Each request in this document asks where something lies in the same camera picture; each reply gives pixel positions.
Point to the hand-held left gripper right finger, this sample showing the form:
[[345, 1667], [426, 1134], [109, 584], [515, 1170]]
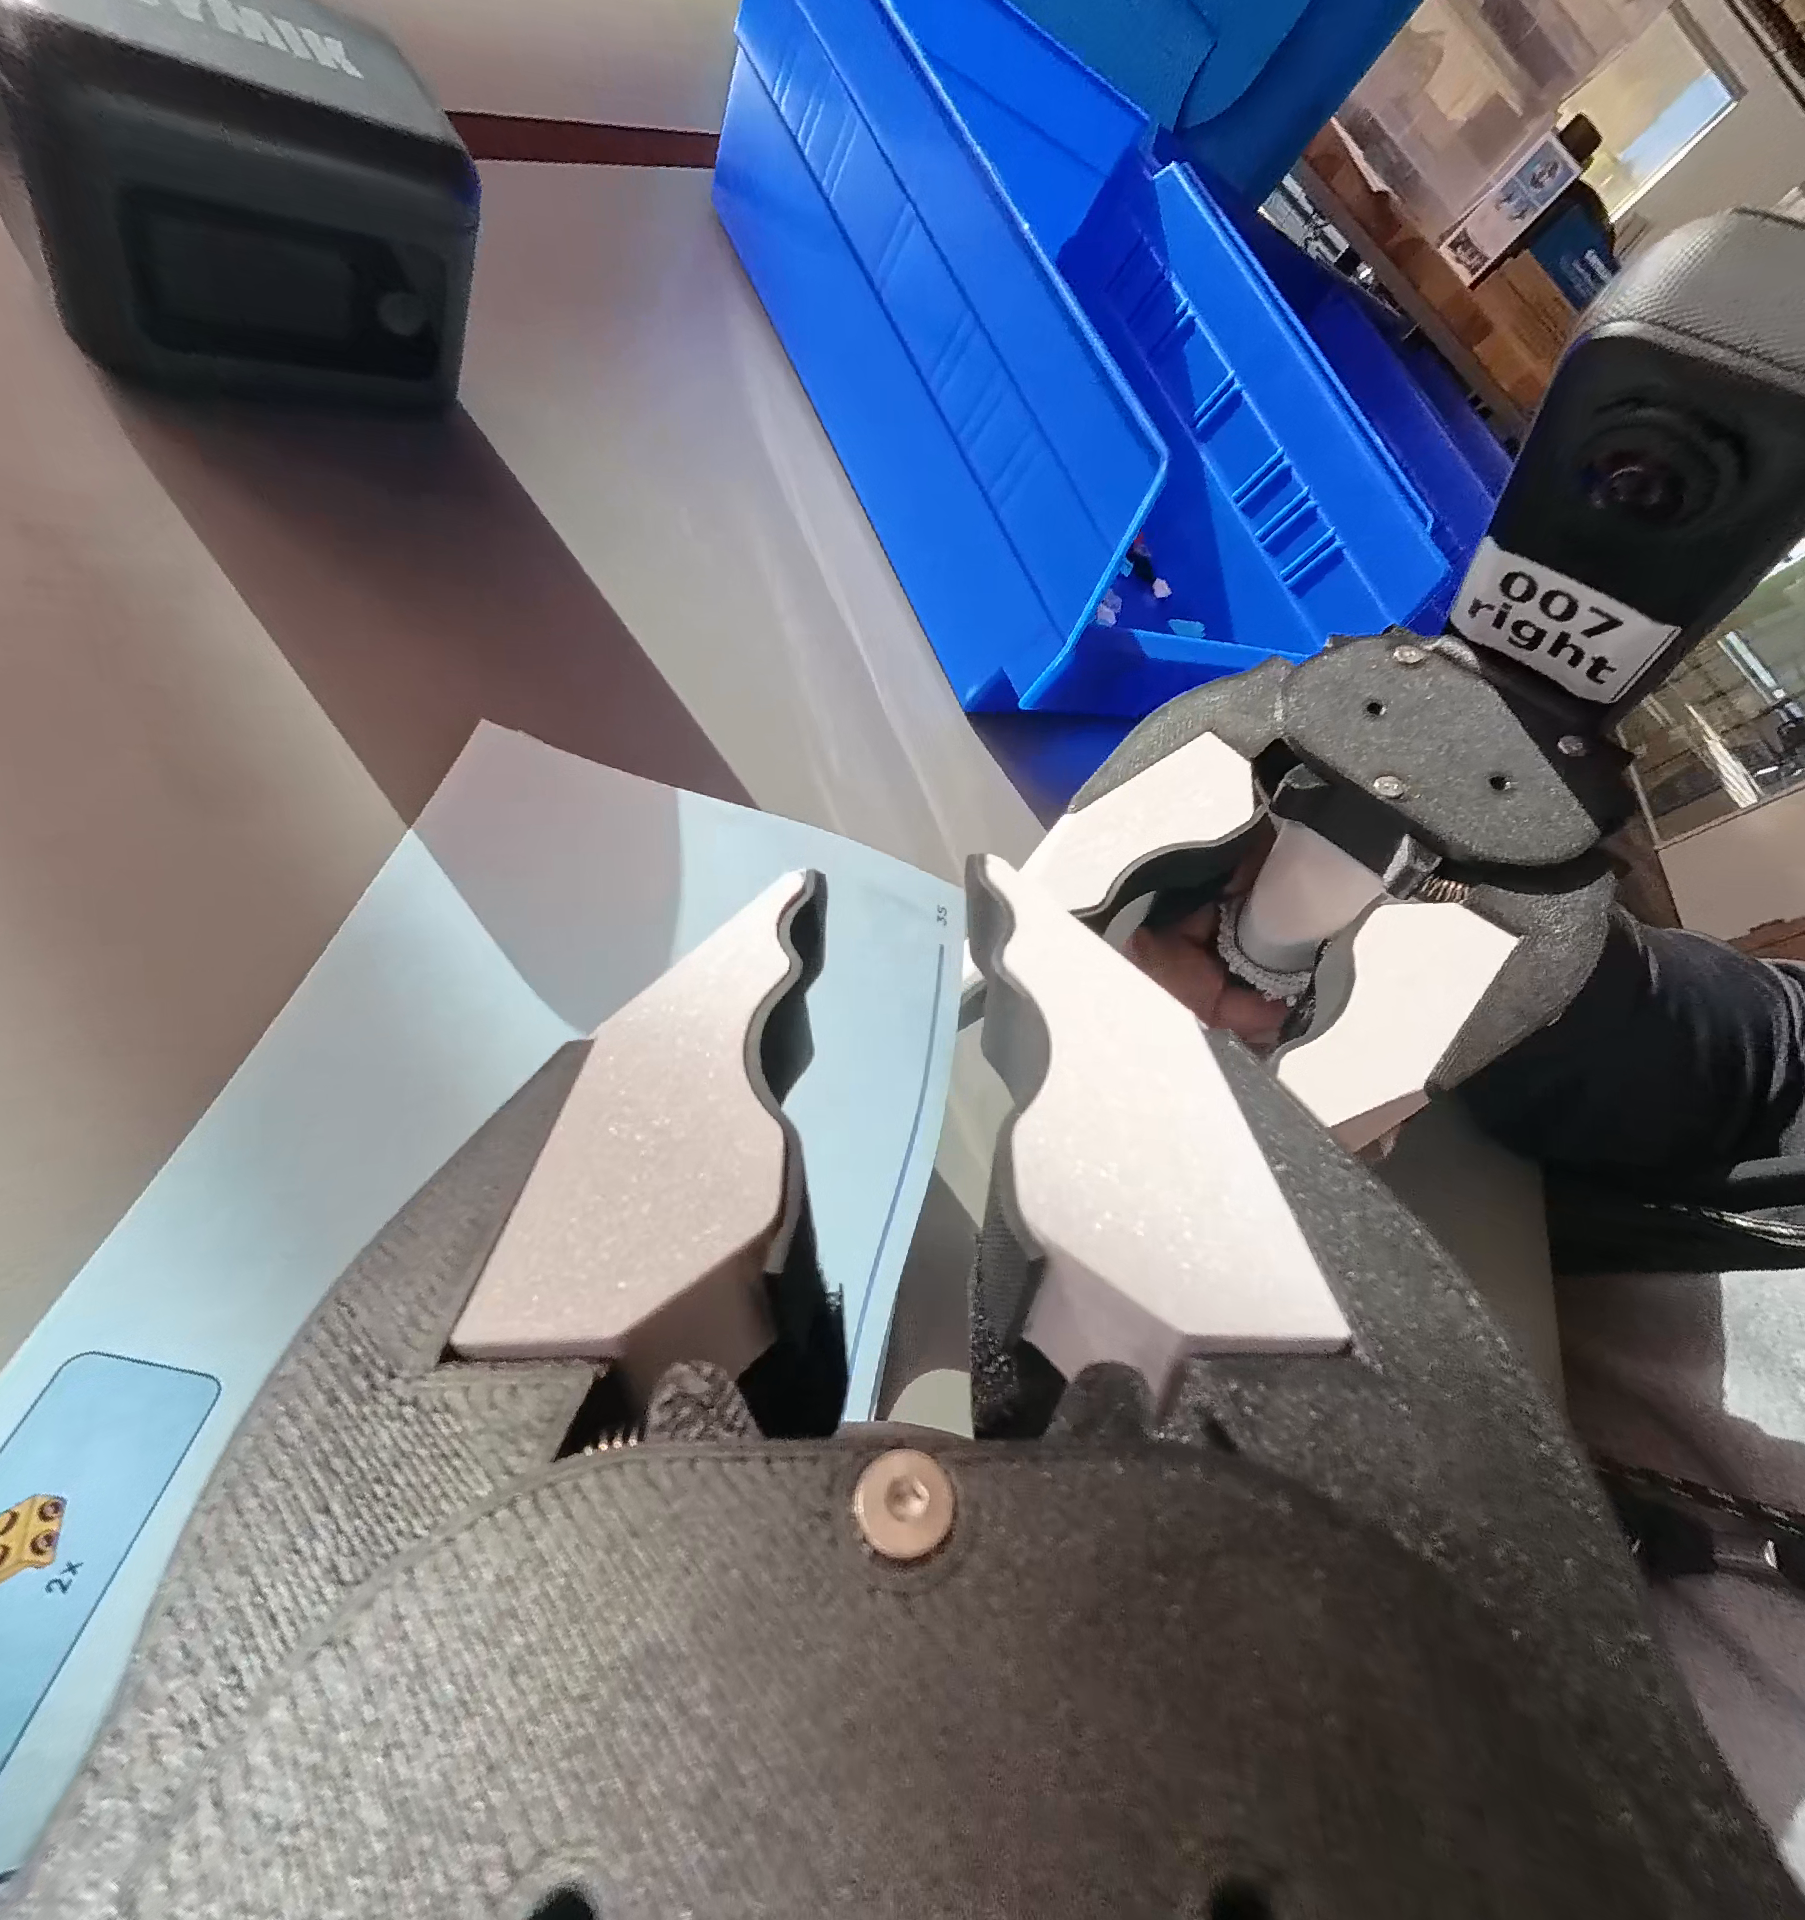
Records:
[[1170, 1200]]

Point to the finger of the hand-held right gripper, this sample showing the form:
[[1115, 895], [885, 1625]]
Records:
[[1412, 1004], [1156, 817]]

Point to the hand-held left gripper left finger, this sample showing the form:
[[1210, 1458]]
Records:
[[632, 1185]]

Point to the toy brick instruction booklet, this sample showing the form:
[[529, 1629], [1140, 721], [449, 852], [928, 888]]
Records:
[[317, 1050]]

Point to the blue plastic bin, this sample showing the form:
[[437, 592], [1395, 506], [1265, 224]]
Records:
[[1380, 390], [871, 300]]

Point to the person's right hand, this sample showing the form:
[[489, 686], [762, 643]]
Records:
[[1203, 968]]

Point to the loose toy pieces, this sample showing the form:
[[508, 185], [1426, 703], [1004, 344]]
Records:
[[1142, 579]]

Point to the small labelled box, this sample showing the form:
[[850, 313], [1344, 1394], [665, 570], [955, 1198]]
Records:
[[1525, 188]]

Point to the clear plastic parts box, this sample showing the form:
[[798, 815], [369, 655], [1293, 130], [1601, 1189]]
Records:
[[1442, 90]]

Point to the teal carry case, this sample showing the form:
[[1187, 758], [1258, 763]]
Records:
[[1291, 61]]

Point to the black box device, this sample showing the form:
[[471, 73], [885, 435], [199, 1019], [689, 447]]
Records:
[[241, 120]]

